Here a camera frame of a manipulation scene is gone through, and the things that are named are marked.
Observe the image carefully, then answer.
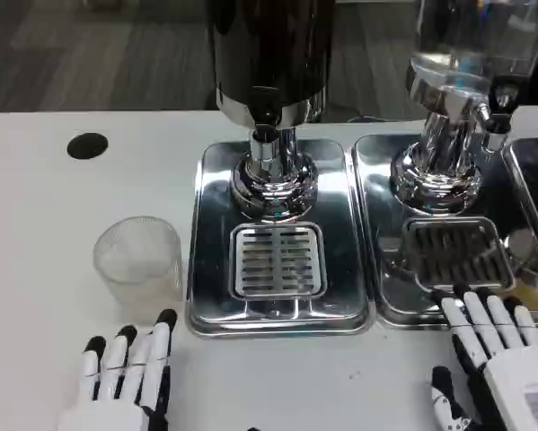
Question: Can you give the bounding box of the black tap with chrome spout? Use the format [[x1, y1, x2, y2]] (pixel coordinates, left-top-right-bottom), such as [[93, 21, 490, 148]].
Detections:
[[474, 75, 521, 154], [248, 85, 281, 163]]

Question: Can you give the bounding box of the steel slotted drip grid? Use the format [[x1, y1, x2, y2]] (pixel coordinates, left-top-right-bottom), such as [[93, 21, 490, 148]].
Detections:
[[402, 217, 516, 292], [229, 222, 327, 300]]

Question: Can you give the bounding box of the dark drink dispenser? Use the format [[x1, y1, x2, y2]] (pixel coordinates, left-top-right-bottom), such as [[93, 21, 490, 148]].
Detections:
[[204, 0, 337, 224]]

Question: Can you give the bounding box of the black round cable grommet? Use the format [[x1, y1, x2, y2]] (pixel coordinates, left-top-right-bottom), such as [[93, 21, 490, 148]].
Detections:
[[66, 132, 110, 160]]

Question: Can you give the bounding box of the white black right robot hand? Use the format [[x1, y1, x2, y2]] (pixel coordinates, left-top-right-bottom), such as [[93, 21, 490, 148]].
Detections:
[[429, 281, 538, 431]]

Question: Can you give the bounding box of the clear ribbed glass cup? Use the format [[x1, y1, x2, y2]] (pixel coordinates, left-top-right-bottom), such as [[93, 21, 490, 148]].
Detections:
[[93, 215, 184, 318]]

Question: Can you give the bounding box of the clear drink dispenser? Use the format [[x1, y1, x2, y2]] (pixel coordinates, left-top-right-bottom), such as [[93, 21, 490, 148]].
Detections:
[[405, 0, 538, 217]]

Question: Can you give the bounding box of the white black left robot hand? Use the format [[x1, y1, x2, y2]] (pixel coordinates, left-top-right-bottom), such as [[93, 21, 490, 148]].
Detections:
[[57, 308, 179, 431]]

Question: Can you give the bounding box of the thin pale cable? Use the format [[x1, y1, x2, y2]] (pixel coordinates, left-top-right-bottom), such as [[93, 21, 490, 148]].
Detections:
[[347, 113, 413, 124]]

